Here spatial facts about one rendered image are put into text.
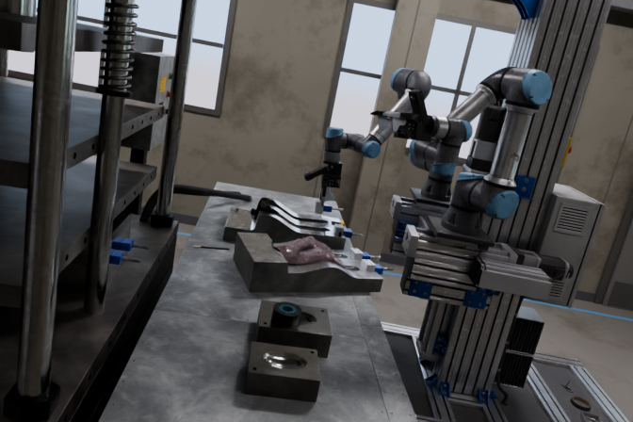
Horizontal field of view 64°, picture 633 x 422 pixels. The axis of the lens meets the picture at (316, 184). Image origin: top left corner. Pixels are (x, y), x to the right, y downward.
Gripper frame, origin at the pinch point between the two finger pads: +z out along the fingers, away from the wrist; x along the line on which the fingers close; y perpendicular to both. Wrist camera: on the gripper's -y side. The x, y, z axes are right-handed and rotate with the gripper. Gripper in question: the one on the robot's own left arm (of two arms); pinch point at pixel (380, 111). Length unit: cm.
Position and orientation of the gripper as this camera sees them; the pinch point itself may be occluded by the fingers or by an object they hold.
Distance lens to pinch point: 159.6
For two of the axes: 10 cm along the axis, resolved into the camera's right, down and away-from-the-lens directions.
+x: -4.2, -1.6, 8.9
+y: -1.3, 9.8, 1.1
